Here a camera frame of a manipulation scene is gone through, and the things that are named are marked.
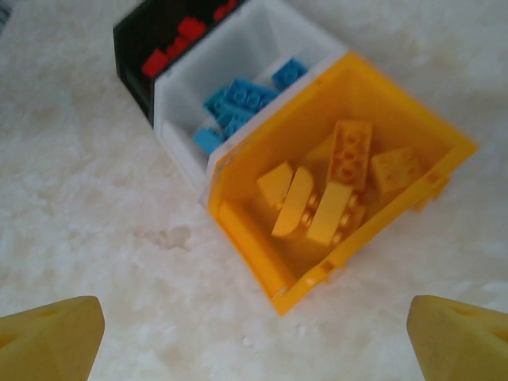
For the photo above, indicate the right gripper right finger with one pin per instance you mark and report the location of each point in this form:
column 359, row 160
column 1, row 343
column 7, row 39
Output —
column 460, row 345

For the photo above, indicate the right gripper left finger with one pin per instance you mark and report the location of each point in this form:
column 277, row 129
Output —
column 47, row 341

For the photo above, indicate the yellow lego brick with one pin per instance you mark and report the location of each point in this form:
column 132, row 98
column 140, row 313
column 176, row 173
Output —
column 351, row 152
column 295, row 202
column 329, row 212
column 274, row 184

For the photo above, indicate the yellow lego slope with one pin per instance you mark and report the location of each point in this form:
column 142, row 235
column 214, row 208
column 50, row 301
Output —
column 393, row 170

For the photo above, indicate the yellow plastic bin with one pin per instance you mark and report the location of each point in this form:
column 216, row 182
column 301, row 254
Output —
column 377, row 99

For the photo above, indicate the blue lego wedge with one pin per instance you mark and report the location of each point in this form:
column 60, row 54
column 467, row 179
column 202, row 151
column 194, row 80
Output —
column 235, row 121

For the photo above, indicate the long blue lego brick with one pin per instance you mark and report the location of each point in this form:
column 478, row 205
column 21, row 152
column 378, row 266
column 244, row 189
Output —
column 250, row 95

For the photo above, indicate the long red lego brick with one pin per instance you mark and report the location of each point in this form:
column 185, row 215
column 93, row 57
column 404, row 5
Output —
column 224, row 13

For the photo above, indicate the black plastic bin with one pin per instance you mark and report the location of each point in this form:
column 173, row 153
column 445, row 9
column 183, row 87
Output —
column 127, row 51

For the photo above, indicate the white plastic bin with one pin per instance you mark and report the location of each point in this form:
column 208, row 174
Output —
column 246, row 43

